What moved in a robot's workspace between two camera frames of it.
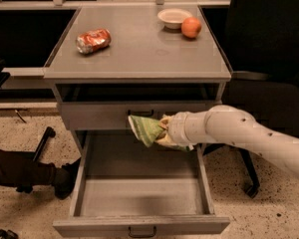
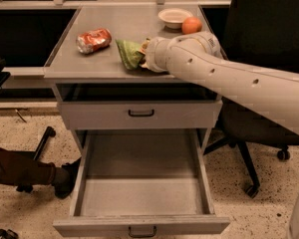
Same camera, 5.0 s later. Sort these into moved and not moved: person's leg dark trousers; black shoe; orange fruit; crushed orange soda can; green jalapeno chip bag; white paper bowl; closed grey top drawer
Moved: green jalapeno chip bag
Not moved: closed grey top drawer; person's leg dark trousers; crushed orange soda can; orange fruit; white paper bowl; black shoe
